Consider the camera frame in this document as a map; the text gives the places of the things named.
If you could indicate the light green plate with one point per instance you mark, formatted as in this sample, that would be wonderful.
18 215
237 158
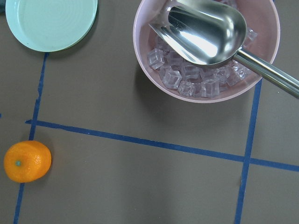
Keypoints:
50 25

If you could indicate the orange mandarin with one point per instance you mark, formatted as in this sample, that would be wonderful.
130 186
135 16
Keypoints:
27 161

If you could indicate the clear ice cubes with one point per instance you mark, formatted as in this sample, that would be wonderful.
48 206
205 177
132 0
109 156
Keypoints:
190 80

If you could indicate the metal ice scoop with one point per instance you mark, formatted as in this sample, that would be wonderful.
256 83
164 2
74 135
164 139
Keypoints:
209 34

